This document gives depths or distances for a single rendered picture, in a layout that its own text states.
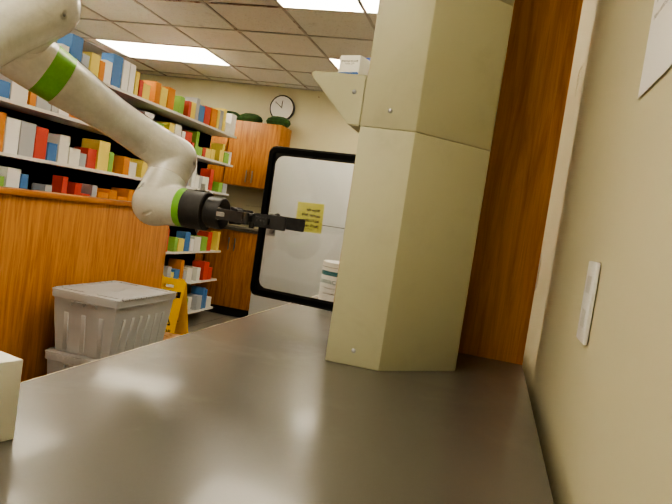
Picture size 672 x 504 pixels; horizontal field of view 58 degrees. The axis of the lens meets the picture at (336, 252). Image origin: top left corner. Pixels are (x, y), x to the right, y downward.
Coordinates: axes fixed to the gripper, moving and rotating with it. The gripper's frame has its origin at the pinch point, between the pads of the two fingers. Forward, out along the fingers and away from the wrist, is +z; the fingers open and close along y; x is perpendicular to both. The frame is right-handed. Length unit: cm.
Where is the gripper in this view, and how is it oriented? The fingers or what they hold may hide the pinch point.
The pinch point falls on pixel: (290, 224)
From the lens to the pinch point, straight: 139.6
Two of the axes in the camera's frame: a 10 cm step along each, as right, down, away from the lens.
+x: -1.5, 9.9, 0.6
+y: 2.5, -0.2, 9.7
